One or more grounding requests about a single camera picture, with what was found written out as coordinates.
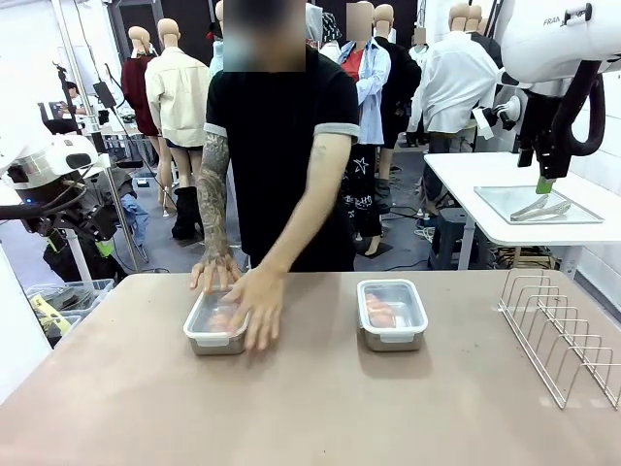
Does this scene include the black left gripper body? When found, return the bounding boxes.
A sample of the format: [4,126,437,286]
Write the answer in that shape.
[28,193,117,239]

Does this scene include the metal wire rack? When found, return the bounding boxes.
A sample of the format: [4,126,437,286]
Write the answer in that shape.
[498,269,621,410]

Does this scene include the white table with tray space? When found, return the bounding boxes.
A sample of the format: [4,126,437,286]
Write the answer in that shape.
[423,150,621,247]

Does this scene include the tattooed right forearm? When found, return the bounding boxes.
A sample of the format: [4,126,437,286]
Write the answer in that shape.
[196,182,235,261]

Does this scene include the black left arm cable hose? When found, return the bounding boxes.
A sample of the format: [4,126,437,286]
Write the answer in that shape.
[0,182,91,222]

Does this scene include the perforated metal baking tray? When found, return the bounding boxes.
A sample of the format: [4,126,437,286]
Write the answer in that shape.
[474,185,606,225]

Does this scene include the person's left forearm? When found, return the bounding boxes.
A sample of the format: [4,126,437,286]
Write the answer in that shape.
[259,191,337,279]

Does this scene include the white side panel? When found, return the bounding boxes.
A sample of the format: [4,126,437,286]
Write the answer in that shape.
[0,237,52,404]

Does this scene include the mannequin in plaid shirt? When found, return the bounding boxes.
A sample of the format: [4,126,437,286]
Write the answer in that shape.
[305,3,324,50]

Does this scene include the person in black t-shirt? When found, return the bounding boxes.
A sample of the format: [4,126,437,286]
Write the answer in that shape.
[203,46,361,273]

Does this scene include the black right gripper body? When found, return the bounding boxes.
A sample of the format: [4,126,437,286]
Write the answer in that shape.
[521,89,573,164]

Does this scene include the black light stand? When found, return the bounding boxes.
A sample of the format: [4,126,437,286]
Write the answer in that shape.
[50,60,106,166]

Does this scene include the mannequin in white shirt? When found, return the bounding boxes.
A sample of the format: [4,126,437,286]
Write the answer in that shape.
[407,3,504,147]

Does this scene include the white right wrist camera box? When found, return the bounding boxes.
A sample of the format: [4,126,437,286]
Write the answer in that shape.
[473,106,497,141]

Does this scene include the mannequin in striped blue shirt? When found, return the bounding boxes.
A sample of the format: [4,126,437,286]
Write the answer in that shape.
[339,2,393,256]

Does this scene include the clear plastic storage bin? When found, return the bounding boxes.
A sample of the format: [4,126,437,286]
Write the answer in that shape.
[23,279,115,349]

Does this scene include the dark stool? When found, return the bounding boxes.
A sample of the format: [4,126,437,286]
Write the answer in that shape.
[429,208,474,271]

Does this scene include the rectangular steel container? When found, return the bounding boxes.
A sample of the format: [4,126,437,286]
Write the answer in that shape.
[357,281,428,352]
[182,285,251,356]

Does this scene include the person's left hand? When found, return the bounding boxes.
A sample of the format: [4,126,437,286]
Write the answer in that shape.
[220,266,286,352]

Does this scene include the mannequin in black clothes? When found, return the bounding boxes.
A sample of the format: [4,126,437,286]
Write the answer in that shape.
[373,4,423,147]

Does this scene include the mannequin in maroon dress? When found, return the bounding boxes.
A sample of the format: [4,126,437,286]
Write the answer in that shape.
[119,26,161,205]

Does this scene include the person's right hand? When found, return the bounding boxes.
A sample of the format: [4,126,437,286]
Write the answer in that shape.
[189,251,243,295]

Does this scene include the mannequin in cream jacket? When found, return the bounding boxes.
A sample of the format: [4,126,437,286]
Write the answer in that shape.
[144,17,213,239]

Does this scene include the metal tongs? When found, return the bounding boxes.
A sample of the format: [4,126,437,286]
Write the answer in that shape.
[509,201,572,222]

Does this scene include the seated background person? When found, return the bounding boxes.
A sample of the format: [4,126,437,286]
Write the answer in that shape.
[60,81,98,117]

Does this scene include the black bag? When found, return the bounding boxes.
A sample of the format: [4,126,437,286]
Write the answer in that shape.
[43,240,128,283]

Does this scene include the yellow packaging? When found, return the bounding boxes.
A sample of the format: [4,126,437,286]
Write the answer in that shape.
[28,295,74,336]

